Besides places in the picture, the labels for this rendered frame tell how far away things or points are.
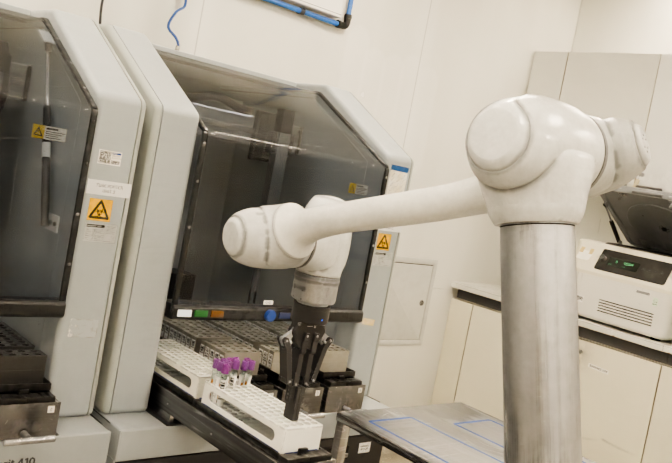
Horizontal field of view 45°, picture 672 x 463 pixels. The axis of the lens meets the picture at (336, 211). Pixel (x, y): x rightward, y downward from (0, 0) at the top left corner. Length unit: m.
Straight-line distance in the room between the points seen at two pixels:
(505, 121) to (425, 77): 2.90
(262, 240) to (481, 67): 2.97
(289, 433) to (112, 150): 0.69
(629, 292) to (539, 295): 2.70
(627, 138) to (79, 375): 1.22
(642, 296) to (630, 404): 0.47
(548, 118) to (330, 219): 0.46
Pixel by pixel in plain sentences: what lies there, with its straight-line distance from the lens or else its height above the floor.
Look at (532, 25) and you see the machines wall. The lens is 4.57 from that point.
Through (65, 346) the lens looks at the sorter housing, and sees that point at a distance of 1.82.
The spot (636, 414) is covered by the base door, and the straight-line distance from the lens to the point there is 3.78.
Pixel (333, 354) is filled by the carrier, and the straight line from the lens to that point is 2.24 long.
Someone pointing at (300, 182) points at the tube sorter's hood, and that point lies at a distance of 2.03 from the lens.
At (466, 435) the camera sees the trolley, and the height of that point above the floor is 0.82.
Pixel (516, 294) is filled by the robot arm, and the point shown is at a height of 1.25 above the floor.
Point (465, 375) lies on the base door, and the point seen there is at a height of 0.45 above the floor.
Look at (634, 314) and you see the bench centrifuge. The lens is 3.76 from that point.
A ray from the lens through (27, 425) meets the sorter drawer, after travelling 1.75.
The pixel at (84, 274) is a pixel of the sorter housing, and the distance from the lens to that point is 1.79.
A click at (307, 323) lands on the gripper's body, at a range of 1.58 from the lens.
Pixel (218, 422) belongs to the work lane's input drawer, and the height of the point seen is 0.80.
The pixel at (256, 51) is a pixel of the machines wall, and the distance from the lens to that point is 3.30.
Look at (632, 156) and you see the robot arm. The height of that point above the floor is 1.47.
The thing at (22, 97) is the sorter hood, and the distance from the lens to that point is 1.68.
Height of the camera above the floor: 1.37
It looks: 3 degrees down
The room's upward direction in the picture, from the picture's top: 11 degrees clockwise
